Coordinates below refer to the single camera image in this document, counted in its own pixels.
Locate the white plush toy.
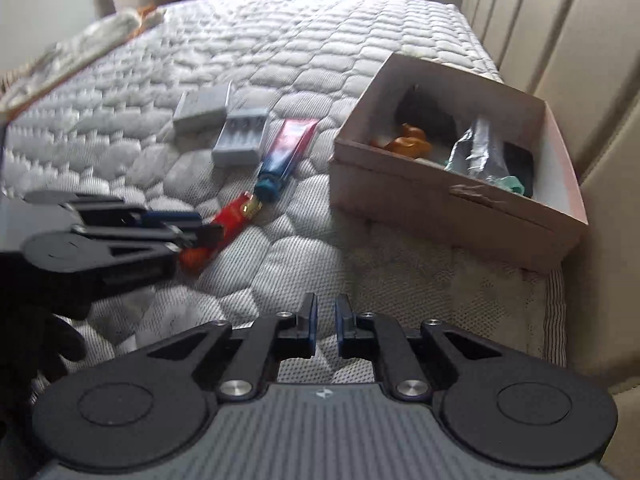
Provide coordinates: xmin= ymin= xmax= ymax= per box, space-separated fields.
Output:
xmin=1 ymin=4 xmax=165 ymax=117

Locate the brown cardboard box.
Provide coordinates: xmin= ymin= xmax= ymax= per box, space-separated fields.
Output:
xmin=330 ymin=53 xmax=588 ymax=273

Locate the white quilted mattress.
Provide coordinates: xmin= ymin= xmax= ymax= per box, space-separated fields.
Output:
xmin=1 ymin=0 xmax=566 ymax=382

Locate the beige padded headboard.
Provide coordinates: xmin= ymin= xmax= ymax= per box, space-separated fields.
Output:
xmin=462 ymin=0 xmax=639 ymax=479

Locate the clear plastic bag in box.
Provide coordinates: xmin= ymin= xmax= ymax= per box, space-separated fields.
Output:
xmin=445 ymin=117 xmax=525 ymax=196

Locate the red blue toothpaste tube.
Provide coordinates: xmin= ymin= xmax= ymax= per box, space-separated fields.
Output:
xmin=254 ymin=119 xmax=318 ymax=203

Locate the brown toy bear figure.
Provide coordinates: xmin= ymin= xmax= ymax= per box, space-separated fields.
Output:
xmin=369 ymin=122 xmax=433 ymax=159

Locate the white battery charger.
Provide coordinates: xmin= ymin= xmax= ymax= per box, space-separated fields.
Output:
xmin=212 ymin=108 xmax=271 ymax=168

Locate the black object in box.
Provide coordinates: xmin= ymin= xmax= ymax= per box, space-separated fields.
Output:
xmin=394 ymin=84 xmax=458 ymax=148

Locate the white flat box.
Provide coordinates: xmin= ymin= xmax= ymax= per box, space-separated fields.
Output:
xmin=172 ymin=82 xmax=234 ymax=134

